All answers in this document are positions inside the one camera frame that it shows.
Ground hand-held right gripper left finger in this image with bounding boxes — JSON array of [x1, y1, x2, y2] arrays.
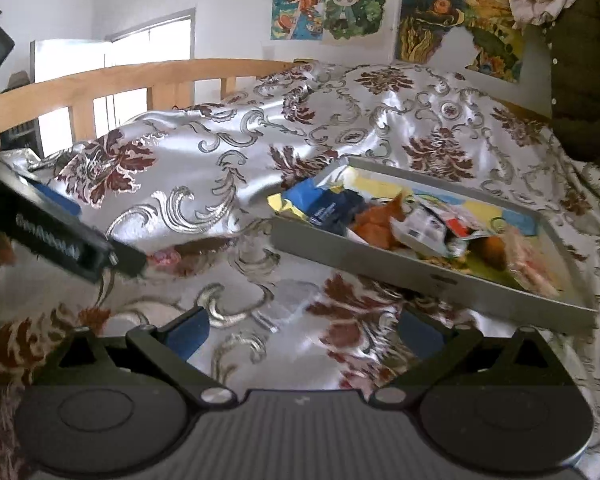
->
[[54, 306, 238, 407]]

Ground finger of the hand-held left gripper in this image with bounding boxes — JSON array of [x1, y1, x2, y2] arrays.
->
[[105, 240, 150, 280], [17, 172, 82, 219]]

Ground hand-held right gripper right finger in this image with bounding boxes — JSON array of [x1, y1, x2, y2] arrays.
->
[[369, 305, 557, 407]]

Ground grey tray with cartoon picture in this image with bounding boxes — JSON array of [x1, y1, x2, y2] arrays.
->
[[269, 155, 599, 337]]

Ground small clear labelled snack packet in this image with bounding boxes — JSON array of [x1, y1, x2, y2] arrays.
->
[[392, 200, 489, 262]]

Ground small orange ball snack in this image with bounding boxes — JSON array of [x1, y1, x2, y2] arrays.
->
[[474, 235, 509, 272]]

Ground orange snack bag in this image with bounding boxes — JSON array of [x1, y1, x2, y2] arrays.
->
[[352, 192, 407, 252]]

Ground red print rice cracker packet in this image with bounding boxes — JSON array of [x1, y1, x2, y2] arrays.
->
[[500, 227, 567, 297]]

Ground blue snack packet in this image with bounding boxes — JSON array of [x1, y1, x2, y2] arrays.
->
[[284, 179, 369, 237]]

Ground floral satin blanket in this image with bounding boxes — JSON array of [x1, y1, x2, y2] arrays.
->
[[0, 60, 600, 480]]

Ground window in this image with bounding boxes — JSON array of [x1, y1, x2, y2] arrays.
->
[[105, 7, 197, 127]]

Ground yellow green landscape poster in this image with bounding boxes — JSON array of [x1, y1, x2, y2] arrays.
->
[[464, 0, 527, 84]]

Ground orange haired girl poster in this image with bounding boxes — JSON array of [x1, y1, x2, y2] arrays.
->
[[272, 0, 329, 42]]

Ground olive quilted jacket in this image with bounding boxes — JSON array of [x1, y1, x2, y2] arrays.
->
[[544, 0, 600, 182]]

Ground swirl painting poster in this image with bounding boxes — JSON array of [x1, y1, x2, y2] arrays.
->
[[394, 0, 469, 64]]

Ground blond cartoon boy poster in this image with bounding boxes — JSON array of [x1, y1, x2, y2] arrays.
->
[[322, 0, 387, 42]]

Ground pink crumpled cloth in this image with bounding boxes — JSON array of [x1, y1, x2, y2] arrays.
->
[[509, 0, 589, 29]]

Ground wooden bed frame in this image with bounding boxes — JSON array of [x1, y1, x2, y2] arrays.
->
[[0, 57, 553, 157]]

